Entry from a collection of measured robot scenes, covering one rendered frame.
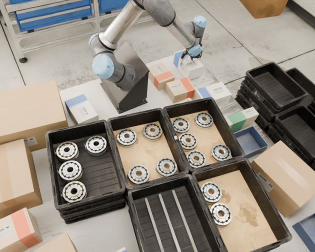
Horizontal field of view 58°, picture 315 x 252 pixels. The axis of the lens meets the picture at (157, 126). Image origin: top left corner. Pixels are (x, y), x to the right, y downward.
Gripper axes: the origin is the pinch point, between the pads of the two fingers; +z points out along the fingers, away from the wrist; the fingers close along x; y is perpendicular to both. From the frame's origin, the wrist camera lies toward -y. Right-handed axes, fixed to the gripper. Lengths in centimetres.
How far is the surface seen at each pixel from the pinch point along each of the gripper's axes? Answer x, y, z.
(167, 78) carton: -20.8, 6.8, 0.6
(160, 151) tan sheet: -54, 56, -5
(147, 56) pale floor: 22, -93, 79
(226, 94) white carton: 5.6, 35.8, -1.1
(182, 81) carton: -13.1, 13.8, 0.6
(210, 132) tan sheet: -23, 57, -5
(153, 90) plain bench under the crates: -30.7, 6.9, 8.1
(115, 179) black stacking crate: -81, 59, -5
